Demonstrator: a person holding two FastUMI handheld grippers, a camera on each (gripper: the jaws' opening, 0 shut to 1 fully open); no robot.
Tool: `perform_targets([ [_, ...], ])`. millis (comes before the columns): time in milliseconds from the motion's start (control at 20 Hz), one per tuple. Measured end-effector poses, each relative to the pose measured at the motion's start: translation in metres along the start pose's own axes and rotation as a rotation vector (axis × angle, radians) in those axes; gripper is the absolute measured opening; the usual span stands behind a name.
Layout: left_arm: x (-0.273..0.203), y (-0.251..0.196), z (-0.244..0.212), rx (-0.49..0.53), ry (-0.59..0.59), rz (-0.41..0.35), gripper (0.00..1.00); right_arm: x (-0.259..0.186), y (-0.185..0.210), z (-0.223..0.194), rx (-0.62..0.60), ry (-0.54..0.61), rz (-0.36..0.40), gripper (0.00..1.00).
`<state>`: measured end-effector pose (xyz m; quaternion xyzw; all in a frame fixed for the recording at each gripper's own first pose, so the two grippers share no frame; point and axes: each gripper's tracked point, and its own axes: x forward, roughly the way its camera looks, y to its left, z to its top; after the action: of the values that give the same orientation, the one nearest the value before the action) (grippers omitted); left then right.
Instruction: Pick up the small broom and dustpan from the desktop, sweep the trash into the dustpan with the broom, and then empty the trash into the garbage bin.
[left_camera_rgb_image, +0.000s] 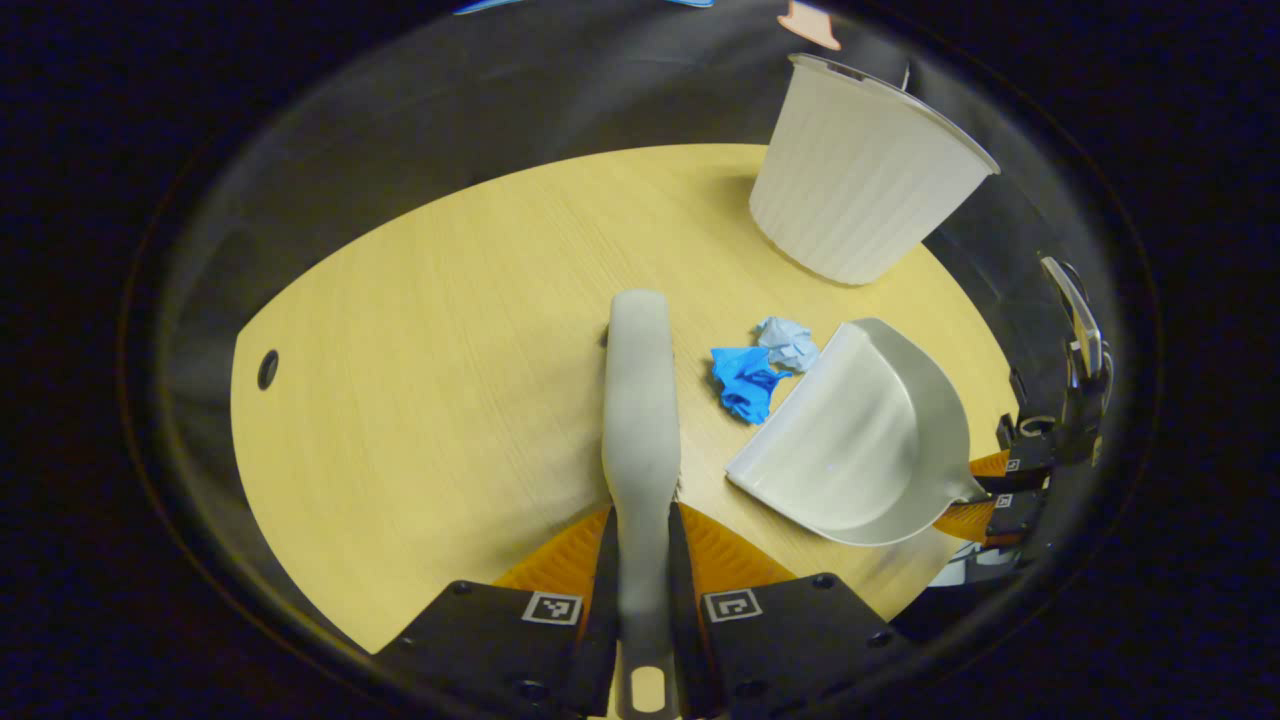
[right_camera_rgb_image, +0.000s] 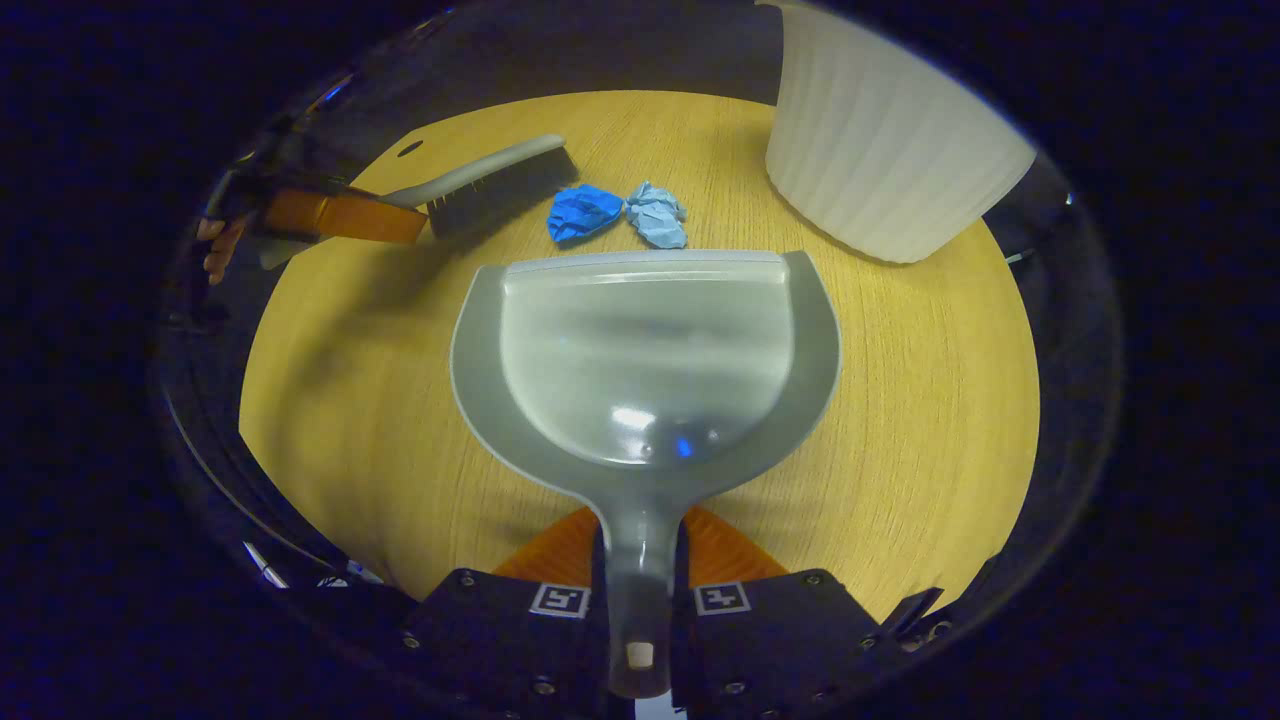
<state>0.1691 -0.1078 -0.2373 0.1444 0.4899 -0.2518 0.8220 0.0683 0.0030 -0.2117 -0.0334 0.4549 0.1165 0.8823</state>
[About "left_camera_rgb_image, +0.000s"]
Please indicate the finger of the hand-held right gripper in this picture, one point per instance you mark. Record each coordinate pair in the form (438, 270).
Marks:
(1010, 515)
(1020, 467)

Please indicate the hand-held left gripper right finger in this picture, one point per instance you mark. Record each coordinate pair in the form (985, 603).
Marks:
(683, 610)

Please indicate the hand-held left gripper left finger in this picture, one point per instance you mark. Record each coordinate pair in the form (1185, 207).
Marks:
(605, 600)

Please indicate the white dustpan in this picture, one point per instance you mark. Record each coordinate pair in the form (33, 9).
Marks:
(860, 440)

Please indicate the small white broom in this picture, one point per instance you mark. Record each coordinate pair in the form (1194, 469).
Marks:
(640, 400)

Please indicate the dark blue paper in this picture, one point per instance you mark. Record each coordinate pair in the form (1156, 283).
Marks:
(745, 380)

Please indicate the light blue paper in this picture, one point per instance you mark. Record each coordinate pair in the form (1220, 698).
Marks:
(790, 342)

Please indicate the white ribbed garbage bin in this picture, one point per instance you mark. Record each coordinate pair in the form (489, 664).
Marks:
(860, 190)

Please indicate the wooden desktop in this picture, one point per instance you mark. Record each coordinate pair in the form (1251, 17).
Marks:
(450, 380)

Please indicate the black backdrop cloth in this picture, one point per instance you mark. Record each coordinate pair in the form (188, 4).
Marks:
(500, 90)

